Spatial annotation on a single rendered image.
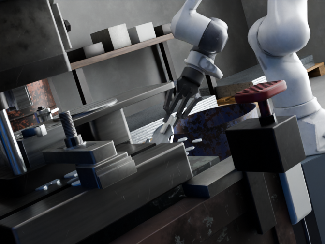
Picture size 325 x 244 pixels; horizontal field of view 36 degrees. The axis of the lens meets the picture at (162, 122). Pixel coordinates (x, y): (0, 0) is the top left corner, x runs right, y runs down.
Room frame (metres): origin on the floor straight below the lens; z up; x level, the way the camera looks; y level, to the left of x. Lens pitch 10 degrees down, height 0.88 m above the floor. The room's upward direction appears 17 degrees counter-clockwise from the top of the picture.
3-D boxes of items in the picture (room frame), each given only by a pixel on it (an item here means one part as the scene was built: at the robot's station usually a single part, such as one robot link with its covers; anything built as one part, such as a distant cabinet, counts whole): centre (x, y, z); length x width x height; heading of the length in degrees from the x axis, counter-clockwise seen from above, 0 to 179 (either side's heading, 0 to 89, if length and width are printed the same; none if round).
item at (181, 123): (2.10, -0.19, 0.24); 0.42 x 0.42 x 0.48
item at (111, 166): (0.72, 0.13, 0.76); 0.17 x 0.06 x 0.10; 38
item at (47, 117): (1.07, 0.24, 0.75); 0.03 x 0.03 x 0.10; 38
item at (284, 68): (1.41, -0.36, 0.71); 0.18 x 0.11 x 0.25; 6
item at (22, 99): (0.86, 0.22, 0.84); 0.05 x 0.03 x 0.04; 38
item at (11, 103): (0.85, 0.23, 0.84); 0.02 x 0.02 x 0.03; 38
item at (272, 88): (0.73, -0.15, 0.72); 0.07 x 0.06 x 0.08; 128
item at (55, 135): (0.85, 0.23, 0.76); 0.15 x 0.09 x 0.05; 38
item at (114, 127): (0.96, 0.09, 0.72); 0.25 x 0.14 x 0.14; 128
